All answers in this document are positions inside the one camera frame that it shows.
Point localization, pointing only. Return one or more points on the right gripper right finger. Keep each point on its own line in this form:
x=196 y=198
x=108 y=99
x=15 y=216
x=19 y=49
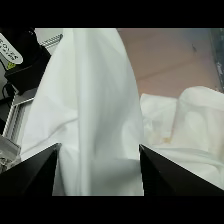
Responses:
x=163 y=178

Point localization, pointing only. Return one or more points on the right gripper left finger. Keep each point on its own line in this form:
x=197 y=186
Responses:
x=33 y=176

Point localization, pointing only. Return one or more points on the white shirt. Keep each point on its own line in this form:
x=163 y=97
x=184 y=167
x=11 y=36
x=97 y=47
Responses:
x=93 y=100

